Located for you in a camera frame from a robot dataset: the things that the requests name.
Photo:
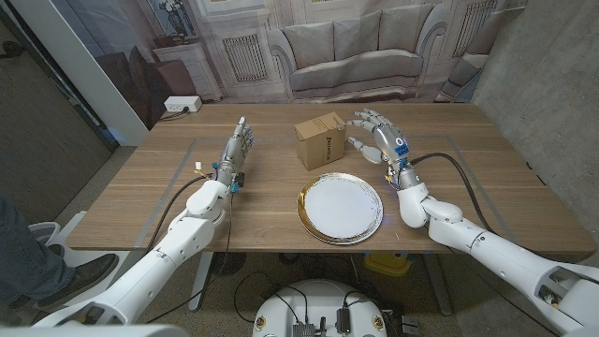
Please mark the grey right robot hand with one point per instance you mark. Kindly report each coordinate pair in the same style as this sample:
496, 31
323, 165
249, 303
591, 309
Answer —
390, 140

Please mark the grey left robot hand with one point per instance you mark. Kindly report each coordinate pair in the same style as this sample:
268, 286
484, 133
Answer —
231, 154

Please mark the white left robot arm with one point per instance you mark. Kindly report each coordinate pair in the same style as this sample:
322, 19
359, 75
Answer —
182, 234

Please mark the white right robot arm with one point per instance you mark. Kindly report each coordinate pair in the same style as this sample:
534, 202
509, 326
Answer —
505, 257

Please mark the cardboard packing box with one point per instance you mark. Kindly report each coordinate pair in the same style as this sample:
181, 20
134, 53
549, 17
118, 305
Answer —
320, 145

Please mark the white gold-rimmed paper plate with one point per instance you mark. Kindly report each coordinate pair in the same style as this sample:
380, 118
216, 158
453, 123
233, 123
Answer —
339, 208

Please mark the grey tape outline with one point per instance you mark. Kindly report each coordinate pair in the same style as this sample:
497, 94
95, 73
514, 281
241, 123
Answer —
271, 139

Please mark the white power strip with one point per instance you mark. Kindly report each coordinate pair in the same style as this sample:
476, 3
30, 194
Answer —
182, 103

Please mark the printed living room backdrop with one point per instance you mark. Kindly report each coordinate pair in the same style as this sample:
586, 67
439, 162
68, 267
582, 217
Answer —
355, 47

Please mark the black round vented disc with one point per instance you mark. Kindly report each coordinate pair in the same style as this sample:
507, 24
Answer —
228, 263

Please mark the yellow object under table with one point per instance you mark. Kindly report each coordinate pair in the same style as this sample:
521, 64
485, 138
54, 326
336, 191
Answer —
388, 264

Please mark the white table leg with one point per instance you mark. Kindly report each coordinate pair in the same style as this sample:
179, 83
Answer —
200, 281
439, 285

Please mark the white slanted pillar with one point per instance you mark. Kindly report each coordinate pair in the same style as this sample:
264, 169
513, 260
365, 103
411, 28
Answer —
89, 75

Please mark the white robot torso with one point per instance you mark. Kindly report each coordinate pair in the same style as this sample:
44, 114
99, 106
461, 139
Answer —
318, 304

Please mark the dark leather shoe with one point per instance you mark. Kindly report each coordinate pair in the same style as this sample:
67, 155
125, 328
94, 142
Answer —
89, 273

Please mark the white chair base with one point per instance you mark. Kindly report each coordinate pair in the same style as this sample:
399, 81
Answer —
47, 231

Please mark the blue jeans leg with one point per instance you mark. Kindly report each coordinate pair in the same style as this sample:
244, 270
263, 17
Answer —
23, 253

